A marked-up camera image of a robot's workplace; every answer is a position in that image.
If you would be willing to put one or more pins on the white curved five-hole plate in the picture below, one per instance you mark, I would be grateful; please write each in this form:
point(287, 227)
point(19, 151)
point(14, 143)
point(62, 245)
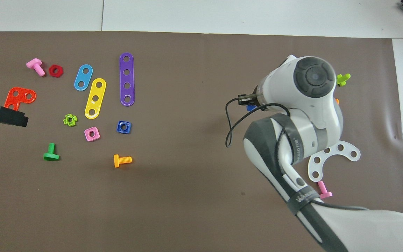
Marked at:
point(331, 157)

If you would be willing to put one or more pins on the brown table mat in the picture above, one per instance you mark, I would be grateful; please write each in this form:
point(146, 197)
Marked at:
point(187, 196)

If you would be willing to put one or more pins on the lime green plastic screw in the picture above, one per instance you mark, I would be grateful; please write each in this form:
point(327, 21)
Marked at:
point(343, 79)

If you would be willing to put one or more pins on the blue plastic screw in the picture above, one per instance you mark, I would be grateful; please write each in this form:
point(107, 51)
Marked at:
point(251, 108)

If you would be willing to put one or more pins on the pink square plastic nut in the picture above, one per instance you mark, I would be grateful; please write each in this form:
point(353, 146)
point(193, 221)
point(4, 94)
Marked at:
point(86, 137)

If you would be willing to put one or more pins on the blue two-hole strip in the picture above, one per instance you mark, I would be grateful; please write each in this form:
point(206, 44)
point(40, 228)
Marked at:
point(83, 77)

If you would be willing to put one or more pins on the blue square plastic nut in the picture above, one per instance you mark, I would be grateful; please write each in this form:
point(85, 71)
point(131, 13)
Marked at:
point(119, 130)

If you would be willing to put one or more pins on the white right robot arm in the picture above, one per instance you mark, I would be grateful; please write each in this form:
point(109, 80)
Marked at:
point(292, 105)

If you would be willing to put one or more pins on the lime green cross nut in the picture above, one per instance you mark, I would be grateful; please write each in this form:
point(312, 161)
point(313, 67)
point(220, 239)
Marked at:
point(65, 121)

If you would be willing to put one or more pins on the purple four-hole strip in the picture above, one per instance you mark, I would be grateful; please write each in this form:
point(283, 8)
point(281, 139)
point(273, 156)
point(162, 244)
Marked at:
point(127, 78)

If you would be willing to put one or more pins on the yellow three-hole strip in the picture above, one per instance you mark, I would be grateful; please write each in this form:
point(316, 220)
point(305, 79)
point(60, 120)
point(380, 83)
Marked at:
point(97, 91)

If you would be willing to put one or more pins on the yellow-orange plastic screw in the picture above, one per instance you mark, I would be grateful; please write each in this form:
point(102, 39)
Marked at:
point(117, 161)

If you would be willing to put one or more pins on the red hexagon plastic nut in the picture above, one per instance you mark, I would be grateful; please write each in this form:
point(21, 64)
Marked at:
point(51, 71)

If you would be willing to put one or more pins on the orange three-hole plate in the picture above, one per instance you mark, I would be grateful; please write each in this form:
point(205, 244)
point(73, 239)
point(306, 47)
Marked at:
point(21, 91)

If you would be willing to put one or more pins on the pink plastic screw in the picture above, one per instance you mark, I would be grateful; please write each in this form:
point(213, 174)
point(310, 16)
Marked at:
point(33, 64)
point(324, 194)

